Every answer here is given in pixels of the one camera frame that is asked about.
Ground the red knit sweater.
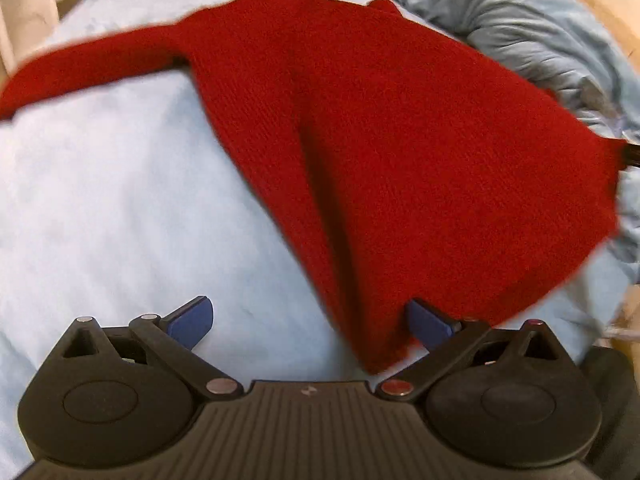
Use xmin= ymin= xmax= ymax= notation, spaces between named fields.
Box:
xmin=1 ymin=0 xmax=626 ymax=373

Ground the light blue fleece bed sheet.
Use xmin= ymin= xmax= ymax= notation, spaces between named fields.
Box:
xmin=1 ymin=0 xmax=639 ymax=479

